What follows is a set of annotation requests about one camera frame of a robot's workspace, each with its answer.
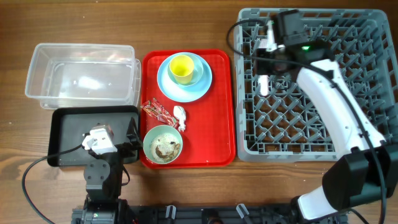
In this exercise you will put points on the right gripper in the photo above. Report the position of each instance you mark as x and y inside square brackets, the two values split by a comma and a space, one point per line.
[261, 70]

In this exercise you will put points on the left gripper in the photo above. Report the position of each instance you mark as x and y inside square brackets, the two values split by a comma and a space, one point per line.
[129, 151]

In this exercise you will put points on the white plastic spoon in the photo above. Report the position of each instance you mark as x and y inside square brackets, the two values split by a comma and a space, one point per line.
[263, 85]

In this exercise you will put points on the green bowl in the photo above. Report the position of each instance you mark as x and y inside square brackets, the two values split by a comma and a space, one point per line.
[155, 132]

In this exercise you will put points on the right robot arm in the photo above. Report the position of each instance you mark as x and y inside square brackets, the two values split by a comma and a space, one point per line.
[366, 169]

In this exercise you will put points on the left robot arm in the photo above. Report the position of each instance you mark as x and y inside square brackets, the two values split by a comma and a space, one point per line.
[104, 176]

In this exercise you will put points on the grey dishwasher rack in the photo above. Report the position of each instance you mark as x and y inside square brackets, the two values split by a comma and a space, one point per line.
[284, 126]

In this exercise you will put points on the food scraps and rice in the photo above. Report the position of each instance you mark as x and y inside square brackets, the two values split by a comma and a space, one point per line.
[165, 148]

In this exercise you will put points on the red snack wrapper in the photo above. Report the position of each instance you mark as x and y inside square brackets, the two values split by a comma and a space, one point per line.
[156, 110]

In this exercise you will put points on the crumpled white tissue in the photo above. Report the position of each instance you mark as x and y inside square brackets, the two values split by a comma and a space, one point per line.
[180, 114]

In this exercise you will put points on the black tray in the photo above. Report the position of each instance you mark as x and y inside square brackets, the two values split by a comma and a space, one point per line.
[70, 125]

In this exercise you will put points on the light blue plate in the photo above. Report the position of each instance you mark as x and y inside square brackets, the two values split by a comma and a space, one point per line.
[184, 93]

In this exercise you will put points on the red serving tray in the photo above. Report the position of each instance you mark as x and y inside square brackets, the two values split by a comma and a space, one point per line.
[209, 139]

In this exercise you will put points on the light blue small bowl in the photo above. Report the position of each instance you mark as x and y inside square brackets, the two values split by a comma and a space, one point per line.
[197, 73]

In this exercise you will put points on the yellow plastic cup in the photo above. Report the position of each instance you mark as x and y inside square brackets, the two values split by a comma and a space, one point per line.
[182, 67]

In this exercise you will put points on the clear plastic bin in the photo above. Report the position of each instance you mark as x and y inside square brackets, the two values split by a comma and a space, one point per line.
[64, 75]

